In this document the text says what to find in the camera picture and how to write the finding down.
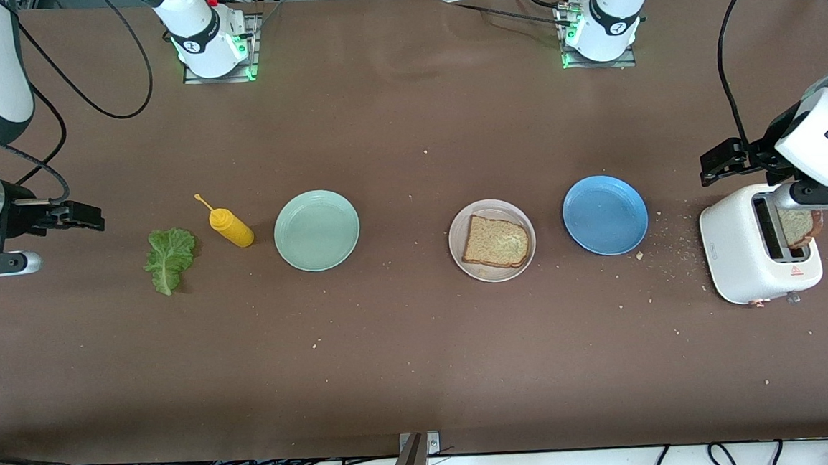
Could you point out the green lettuce leaf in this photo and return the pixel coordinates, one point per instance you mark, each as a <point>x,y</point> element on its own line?
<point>170,258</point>

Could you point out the yellow mustard squeeze bottle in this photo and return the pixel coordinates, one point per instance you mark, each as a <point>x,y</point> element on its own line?
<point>233,229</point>

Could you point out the pale green plate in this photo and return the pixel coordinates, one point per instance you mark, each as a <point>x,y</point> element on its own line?
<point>317,231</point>

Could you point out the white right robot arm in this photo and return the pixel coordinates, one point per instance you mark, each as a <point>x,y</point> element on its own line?
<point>204,37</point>

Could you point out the brown bread slice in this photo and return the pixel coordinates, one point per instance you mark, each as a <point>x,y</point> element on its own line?
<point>497,242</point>
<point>802,227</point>

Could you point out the white two-slot toaster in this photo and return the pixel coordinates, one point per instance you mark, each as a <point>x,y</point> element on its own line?
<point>735,249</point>

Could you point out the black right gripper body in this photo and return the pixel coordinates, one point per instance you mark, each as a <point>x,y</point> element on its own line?
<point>19,216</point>

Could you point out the blue plate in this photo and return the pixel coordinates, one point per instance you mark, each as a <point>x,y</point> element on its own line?
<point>605,215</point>

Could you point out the beige plate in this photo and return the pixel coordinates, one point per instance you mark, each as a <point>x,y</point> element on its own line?
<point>492,276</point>

